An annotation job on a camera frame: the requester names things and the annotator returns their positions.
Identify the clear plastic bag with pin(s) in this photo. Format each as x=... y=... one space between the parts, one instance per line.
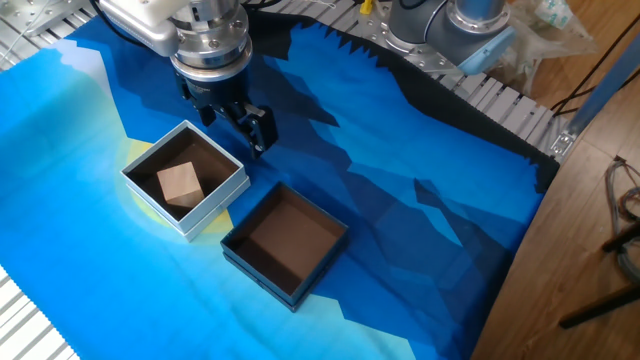
x=530 y=55

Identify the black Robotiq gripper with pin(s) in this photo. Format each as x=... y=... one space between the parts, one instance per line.
x=215 y=90

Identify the dark navy square box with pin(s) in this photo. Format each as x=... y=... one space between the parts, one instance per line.
x=290 y=240

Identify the silver grey UR5 robot arm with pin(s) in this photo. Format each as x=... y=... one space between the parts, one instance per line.
x=450 y=30

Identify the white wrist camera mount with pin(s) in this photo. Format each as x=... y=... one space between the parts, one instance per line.
x=135 y=20

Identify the brown wooden cube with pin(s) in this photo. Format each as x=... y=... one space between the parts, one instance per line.
x=180 y=185

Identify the small yellow plastic part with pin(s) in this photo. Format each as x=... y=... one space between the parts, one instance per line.
x=366 y=7

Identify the silver corner bracket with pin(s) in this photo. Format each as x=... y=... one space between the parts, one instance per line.
x=562 y=144

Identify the dark furniture leg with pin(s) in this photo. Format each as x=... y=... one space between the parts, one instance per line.
x=622 y=239
x=600 y=306

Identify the light grey square box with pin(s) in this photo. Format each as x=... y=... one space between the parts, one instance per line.
x=220 y=195

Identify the teal white packet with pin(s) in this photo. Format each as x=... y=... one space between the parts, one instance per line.
x=554 y=12

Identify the blue mountain print cloth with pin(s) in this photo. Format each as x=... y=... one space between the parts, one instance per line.
x=375 y=150

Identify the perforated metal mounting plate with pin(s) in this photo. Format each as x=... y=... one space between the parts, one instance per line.
x=35 y=12

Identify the blue aluminium frame post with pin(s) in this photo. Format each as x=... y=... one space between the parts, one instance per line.
x=602 y=85

